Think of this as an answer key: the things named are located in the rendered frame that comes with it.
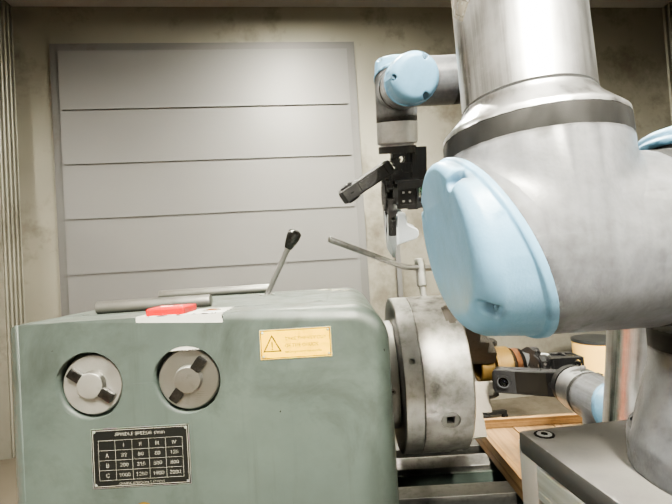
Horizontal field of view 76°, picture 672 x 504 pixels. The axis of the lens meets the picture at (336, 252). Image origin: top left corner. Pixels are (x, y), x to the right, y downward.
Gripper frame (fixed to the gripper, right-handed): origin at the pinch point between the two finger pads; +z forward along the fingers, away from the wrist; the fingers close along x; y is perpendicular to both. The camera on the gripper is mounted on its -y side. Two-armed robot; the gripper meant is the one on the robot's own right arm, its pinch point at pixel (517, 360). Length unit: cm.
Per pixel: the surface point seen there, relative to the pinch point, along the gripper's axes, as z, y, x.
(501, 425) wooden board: 13.2, 0.1, -19.2
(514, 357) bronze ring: -5.7, -2.7, 2.1
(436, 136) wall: 293, 51, 132
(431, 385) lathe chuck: -19.4, -22.5, 1.2
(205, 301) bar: -18, -62, 18
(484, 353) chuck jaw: -8.5, -9.6, 3.9
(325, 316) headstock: -30, -40, 16
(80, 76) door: 249, -247, 188
